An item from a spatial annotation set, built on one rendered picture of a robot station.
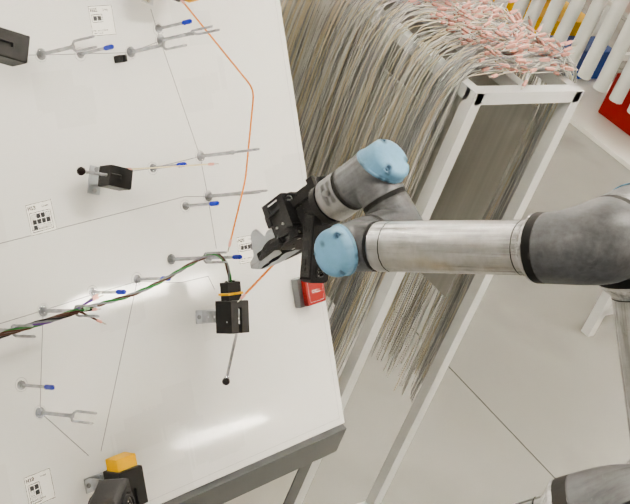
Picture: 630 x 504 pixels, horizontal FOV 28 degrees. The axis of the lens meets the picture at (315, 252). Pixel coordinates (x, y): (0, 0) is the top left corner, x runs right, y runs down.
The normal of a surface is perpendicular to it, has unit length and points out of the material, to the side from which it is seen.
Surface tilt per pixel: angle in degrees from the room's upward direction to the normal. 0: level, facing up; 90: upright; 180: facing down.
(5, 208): 53
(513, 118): 90
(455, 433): 0
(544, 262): 92
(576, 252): 74
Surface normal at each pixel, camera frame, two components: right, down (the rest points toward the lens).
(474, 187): -0.77, 0.10
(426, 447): 0.32, -0.80
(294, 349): 0.73, -0.03
